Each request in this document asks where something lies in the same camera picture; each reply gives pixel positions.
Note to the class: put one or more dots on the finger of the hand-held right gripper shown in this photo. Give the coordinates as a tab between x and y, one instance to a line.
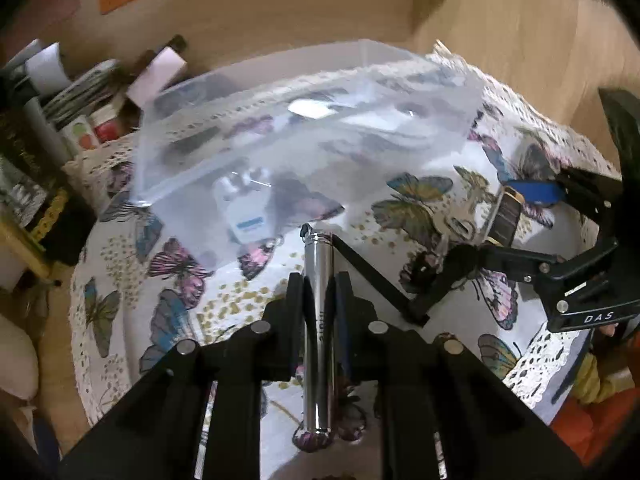
505	259
537	192

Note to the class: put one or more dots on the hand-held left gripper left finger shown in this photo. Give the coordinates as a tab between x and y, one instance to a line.
295	305

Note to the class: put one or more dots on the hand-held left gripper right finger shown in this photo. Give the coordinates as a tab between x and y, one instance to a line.
341	305

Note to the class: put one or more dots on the silver metal flashlight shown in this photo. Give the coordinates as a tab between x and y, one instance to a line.
318	330

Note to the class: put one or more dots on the clear plastic storage box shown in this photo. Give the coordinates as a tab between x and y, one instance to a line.
300	150

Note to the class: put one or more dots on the white plug adapter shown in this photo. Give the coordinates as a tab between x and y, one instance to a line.
243	207

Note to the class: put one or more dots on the dark green plant leaf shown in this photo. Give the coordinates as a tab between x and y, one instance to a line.
625	125

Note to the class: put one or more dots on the person's orange clothing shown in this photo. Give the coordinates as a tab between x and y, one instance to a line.
590	430

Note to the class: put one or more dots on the butterfly printed tablecloth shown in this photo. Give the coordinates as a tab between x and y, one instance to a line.
150	285

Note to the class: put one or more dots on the red lidded jar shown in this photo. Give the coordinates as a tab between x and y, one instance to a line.
106	127

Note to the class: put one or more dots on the pink box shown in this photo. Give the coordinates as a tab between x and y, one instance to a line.
156	74

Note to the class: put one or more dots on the white cushion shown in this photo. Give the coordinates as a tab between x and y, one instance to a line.
15	355

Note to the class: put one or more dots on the stack of magazines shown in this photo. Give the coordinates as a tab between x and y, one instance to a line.
80	95

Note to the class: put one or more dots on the grey tube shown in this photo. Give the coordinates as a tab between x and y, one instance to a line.
45	132

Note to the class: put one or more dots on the white box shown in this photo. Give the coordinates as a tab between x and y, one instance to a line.
46	67

